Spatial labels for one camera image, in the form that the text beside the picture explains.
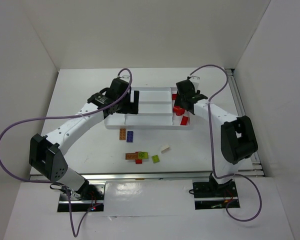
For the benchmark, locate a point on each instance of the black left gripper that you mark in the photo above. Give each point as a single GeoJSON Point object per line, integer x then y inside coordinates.
{"type": "Point", "coordinates": [134, 101]}

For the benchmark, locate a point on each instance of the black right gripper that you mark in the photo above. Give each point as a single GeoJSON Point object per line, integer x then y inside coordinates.
{"type": "Point", "coordinates": [188, 100]}

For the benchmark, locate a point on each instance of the red L-shaped lego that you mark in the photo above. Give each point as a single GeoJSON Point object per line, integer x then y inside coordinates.
{"type": "Point", "coordinates": [179, 111]}

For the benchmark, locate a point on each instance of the red curved lego brick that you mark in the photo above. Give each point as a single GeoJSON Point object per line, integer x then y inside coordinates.
{"type": "Point", "coordinates": [184, 121]}

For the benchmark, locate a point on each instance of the orange lego brick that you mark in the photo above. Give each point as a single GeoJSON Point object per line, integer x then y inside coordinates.
{"type": "Point", "coordinates": [122, 134]}

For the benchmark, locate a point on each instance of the purple lego brick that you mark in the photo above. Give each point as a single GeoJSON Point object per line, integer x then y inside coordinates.
{"type": "Point", "coordinates": [129, 136]}

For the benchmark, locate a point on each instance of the brown lego plate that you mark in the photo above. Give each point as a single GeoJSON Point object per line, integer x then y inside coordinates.
{"type": "Point", "coordinates": [131, 156]}

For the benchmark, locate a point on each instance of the green lego with eye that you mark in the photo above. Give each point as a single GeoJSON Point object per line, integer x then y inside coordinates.
{"type": "Point", "coordinates": [142, 155]}

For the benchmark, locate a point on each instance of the white lego brick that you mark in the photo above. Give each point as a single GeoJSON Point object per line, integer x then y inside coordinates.
{"type": "Point", "coordinates": [164, 148]}

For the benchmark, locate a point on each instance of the lime green lego brick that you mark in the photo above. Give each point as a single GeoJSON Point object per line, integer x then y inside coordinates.
{"type": "Point", "coordinates": [155, 159]}

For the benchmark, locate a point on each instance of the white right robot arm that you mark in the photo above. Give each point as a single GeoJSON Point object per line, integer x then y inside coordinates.
{"type": "Point", "coordinates": [237, 137]}

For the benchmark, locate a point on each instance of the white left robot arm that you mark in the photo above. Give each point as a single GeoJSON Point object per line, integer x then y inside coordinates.
{"type": "Point", "coordinates": [47, 153]}

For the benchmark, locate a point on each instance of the white compartment tray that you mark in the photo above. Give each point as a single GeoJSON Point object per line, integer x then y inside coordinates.
{"type": "Point", "coordinates": [155, 111]}

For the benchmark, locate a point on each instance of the aluminium rail front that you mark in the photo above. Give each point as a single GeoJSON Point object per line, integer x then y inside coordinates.
{"type": "Point", "coordinates": [160, 175]}

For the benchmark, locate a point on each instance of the aluminium rail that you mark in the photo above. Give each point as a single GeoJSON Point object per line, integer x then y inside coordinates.
{"type": "Point", "coordinates": [257, 168]}
{"type": "Point", "coordinates": [160, 175]}

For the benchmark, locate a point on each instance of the aluminium rail right side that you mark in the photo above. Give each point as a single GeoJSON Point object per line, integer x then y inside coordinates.
{"type": "Point", "coordinates": [257, 168]}

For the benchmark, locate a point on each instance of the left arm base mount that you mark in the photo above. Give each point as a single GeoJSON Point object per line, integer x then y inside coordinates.
{"type": "Point", "coordinates": [94, 199]}

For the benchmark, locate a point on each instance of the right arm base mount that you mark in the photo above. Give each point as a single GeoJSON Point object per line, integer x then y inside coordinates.
{"type": "Point", "coordinates": [207, 199]}

